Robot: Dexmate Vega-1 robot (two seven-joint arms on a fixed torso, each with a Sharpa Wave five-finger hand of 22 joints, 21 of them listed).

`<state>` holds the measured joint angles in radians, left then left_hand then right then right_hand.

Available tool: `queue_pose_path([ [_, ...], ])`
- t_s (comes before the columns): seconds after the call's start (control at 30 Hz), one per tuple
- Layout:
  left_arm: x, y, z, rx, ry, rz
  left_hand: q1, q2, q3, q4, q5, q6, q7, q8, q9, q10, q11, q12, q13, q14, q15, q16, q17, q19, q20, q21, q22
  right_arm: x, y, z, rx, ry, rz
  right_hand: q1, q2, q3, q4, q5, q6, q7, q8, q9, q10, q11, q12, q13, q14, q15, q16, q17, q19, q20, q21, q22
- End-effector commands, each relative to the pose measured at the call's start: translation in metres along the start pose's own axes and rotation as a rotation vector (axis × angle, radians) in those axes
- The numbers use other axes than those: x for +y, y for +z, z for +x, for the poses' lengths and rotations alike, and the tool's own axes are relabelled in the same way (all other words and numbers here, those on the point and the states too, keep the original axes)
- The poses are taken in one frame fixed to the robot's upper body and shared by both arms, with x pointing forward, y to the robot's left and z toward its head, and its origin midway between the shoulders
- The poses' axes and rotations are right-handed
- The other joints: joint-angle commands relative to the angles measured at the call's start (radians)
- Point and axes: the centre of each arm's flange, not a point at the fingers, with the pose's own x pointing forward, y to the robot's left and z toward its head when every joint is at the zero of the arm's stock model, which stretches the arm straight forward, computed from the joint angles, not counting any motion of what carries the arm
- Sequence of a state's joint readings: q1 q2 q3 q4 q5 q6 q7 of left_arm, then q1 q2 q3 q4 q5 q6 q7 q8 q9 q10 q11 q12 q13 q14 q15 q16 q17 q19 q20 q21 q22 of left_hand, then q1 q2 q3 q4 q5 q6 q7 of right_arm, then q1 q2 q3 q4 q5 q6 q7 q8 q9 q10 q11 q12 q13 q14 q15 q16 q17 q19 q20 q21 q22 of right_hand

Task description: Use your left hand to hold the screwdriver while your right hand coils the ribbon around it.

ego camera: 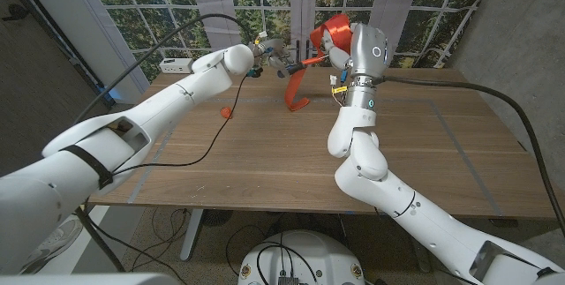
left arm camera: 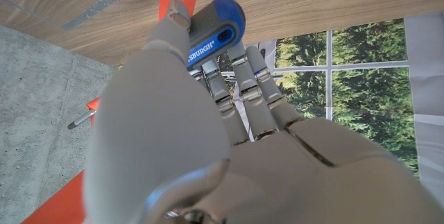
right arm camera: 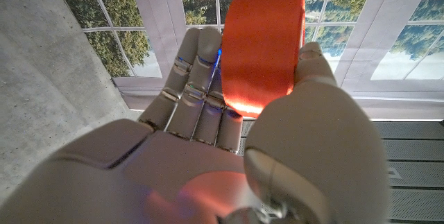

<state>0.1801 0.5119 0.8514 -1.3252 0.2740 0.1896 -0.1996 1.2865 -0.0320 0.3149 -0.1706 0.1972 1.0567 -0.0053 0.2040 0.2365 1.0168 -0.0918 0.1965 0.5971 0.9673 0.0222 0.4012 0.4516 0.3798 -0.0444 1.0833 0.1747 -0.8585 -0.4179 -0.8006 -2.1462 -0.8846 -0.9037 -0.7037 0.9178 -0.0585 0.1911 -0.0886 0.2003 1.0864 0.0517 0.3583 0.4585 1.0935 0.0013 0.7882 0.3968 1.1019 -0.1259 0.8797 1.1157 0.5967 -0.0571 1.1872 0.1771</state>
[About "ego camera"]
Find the orange satin ribbon roll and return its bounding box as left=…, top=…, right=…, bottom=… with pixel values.
left=283, top=13, right=354, bottom=112

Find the grey white sneaker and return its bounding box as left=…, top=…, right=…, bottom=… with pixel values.
left=21, top=218, right=85, bottom=274

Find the white table leg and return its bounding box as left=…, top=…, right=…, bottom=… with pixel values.
left=179, top=208, right=205, bottom=262

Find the white power strip box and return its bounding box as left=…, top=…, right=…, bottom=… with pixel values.
left=159, top=57, right=195, bottom=75

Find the black round ribbed disc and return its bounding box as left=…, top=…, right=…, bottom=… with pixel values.
left=201, top=208, right=234, bottom=228

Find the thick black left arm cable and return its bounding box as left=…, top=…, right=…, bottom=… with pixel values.
left=72, top=12, right=252, bottom=273

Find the white robot torso base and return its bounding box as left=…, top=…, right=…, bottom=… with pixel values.
left=237, top=229, right=366, bottom=285

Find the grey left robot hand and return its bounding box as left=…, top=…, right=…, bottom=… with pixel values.
left=249, top=38, right=306, bottom=79

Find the black blue handled screwdriver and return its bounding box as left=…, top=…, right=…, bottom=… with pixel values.
left=284, top=55, right=330, bottom=77

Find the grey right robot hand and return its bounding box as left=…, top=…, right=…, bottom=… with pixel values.
left=320, top=22, right=393, bottom=109

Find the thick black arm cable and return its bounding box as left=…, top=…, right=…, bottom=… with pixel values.
left=72, top=12, right=252, bottom=273
left=374, top=75, right=565, bottom=237

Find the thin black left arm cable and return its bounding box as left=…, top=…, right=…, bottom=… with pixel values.
left=109, top=75, right=248, bottom=176

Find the printed window forest backdrop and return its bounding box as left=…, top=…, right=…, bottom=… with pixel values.
left=81, top=0, right=495, bottom=84

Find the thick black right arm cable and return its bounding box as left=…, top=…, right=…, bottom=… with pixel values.
left=374, top=75, right=565, bottom=237

